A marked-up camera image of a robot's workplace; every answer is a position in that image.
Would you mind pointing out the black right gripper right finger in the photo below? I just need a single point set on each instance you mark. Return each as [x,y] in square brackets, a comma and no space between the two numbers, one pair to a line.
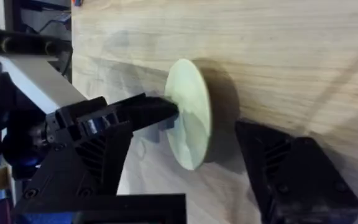
[303,186]

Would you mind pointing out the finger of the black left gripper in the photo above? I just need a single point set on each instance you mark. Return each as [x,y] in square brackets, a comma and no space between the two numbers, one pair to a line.
[148,110]

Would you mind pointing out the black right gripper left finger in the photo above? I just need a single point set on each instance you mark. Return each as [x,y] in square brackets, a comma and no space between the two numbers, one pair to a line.
[73,174]

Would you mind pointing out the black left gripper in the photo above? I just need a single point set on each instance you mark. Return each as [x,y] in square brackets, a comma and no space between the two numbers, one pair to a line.
[26,140]

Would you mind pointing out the pale green round plate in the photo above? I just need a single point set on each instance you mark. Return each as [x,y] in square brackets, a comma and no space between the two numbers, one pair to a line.
[190,118]

